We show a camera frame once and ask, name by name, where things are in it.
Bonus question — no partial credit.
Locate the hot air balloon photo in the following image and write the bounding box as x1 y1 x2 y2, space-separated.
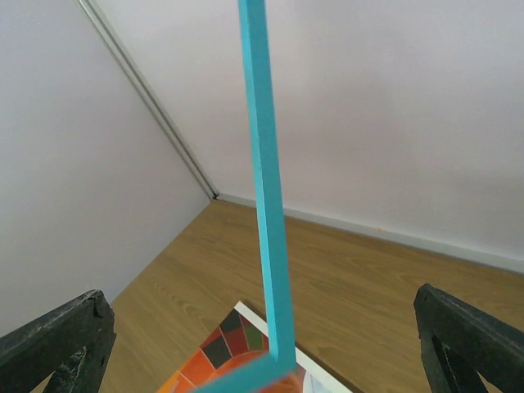
156 309 328 393

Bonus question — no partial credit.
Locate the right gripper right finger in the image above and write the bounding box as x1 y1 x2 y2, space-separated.
413 283 523 392

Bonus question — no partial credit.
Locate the blue wooden picture frame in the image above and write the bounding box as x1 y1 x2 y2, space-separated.
198 1 296 392

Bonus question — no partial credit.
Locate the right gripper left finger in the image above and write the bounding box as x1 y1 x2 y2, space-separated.
1 290 116 392

